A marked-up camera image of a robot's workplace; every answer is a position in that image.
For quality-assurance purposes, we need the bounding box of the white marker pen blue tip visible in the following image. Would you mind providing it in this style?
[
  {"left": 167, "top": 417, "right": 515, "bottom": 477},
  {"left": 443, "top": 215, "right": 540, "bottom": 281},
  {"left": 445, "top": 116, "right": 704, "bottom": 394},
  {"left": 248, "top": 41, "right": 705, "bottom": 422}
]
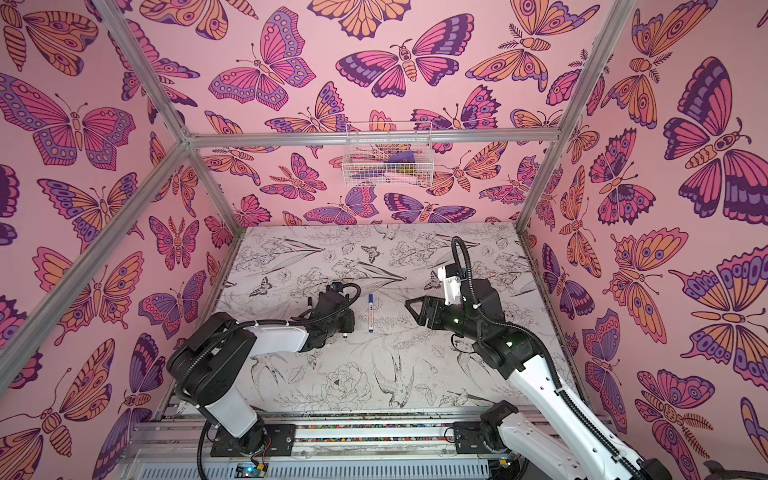
[{"left": 368, "top": 301, "right": 375, "bottom": 333}]

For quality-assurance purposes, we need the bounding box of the aluminium frame left post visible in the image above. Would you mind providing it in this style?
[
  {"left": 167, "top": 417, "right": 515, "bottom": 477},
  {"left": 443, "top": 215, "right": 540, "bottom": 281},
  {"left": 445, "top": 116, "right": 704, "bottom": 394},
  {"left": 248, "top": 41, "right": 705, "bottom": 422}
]
[{"left": 93, "top": 1, "right": 242, "bottom": 235}]

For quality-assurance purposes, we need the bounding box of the purple item in basket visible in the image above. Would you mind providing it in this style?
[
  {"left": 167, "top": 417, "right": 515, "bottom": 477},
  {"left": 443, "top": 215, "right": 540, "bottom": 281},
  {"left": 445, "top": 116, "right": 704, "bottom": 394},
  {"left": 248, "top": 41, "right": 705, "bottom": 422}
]
[{"left": 385, "top": 150, "right": 416, "bottom": 164}]

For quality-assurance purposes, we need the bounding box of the white vented cable duct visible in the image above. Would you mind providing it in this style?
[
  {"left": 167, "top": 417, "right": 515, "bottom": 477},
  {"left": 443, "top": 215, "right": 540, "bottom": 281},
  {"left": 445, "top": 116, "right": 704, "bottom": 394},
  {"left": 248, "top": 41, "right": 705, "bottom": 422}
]
[{"left": 137, "top": 458, "right": 493, "bottom": 480}]

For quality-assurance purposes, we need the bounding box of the small green circuit board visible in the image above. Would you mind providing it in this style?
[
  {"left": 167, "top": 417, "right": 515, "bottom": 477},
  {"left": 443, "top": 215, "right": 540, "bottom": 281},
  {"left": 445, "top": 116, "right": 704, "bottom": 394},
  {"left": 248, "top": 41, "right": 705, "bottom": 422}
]
[{"left": 235, "top": 462, "right": 268, "bottom": 479}]

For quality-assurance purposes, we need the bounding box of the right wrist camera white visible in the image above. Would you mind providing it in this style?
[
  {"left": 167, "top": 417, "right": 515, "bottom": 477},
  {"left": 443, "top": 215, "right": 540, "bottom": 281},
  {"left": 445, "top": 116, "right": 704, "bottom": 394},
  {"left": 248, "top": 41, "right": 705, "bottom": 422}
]
[{"left": 437, "top": 263, "right": 466, "bottom": 306}]

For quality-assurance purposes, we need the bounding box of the aluminium frame right post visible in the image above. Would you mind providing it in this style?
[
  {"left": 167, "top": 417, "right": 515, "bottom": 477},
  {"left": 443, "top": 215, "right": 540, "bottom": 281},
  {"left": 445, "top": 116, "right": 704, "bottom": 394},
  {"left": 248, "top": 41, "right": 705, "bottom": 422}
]
[{"left": 516, "top": 0, "right": 636, "bottom": 233}]

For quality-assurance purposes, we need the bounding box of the white wire basket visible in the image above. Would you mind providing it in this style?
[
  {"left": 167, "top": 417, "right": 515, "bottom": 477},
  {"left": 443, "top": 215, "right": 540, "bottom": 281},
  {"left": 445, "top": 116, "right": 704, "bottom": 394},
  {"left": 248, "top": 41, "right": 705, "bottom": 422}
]
[{"left": 340, "top": 121, "right": 435, "bottom": 188}]

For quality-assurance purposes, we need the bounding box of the aluminium frame post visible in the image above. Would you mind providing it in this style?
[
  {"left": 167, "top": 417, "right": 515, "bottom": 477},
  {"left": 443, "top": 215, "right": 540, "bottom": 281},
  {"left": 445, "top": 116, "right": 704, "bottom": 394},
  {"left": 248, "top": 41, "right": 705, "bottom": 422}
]
[
  {"left": 516, "top": 0, "right": 636, "bottom": 233},
  {"left": 93, "top": 1, "right": 242, "bottom": 235}
]

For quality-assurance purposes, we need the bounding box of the aluminium frame diagonal bar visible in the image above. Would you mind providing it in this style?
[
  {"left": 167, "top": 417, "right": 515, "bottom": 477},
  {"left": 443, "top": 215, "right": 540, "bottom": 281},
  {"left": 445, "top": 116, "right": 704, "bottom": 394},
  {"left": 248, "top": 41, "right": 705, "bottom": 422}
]
[{"left": 1, "top": 142, "right": 188, "bottom": 391}]

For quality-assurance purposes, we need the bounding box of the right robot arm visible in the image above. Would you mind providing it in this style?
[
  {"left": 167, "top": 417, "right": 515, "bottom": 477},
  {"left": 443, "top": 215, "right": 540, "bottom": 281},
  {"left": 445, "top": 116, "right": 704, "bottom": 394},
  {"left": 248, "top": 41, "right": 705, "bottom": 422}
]
[{"left": 405, "top": 279, "right": 671, "bottom": 479}]

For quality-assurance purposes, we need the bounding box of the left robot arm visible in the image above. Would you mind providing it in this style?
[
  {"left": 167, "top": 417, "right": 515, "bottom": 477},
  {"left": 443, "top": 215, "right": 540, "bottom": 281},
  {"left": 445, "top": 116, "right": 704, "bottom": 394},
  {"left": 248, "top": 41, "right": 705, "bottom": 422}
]
[{"left": 167, "top": 282, "right": 362, "bottom": 442}]

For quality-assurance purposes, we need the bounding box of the aluminium frame back crossbar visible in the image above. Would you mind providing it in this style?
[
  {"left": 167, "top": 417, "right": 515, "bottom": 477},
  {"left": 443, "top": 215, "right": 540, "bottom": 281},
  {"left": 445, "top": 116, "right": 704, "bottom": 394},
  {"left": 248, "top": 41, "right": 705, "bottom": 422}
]
[{"left": 187, "top": 128, "right": 560, "bottom": 149}]

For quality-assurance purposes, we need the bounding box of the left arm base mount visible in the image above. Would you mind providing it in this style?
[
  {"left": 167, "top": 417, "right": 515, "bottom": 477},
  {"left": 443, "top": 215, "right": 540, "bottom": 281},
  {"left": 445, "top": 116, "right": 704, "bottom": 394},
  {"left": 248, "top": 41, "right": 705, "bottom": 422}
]
[{"left": 210, "top": 424, "right": 297, "bottom": 458}]

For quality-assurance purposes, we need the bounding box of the aluminium front rail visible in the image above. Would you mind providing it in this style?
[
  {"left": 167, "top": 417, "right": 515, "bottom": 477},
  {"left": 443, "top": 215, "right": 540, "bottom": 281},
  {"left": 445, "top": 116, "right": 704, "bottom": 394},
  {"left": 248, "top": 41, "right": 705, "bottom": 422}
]
[{"left": 115, "top": 408, "right": 555, "bottom": 479}]

